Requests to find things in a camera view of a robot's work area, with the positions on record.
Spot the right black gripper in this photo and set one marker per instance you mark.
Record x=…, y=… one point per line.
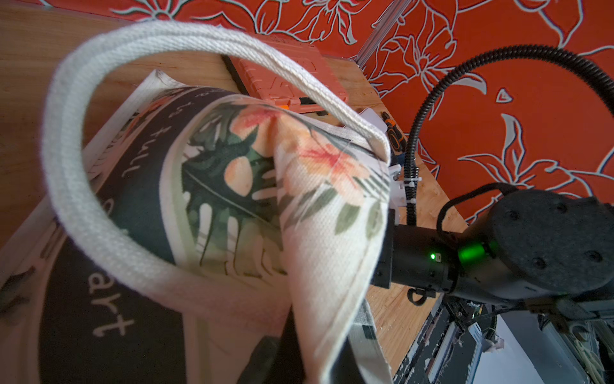
x=415, y=257

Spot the white canvas tote bag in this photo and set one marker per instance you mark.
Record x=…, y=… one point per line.
x=203, y=236

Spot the grey pencil case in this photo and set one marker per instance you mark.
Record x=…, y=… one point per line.
x=371, y=116

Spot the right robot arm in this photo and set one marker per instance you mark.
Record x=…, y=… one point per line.
x=533, y=250

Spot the orange black pliers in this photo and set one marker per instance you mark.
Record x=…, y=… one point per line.
x=396, y=136

